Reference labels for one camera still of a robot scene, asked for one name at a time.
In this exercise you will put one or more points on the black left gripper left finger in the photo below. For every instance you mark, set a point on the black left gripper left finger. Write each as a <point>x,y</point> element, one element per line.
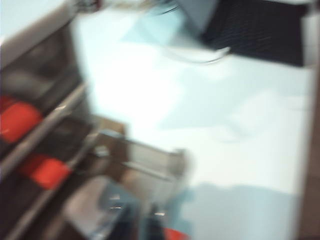
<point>127,225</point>

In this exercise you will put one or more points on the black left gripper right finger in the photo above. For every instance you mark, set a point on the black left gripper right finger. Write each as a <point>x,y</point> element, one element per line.
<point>156,225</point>

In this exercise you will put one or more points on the brown cardboard box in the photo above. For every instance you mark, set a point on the brown cardboard box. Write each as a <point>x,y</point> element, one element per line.
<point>112,125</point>

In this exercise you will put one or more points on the black striped pad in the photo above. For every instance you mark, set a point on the black striped pad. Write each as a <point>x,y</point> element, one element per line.
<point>262,30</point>

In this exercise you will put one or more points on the white plastic drawer cabinet frame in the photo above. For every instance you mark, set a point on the white plastic drawer cabinet frame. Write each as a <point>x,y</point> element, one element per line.
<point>37,135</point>

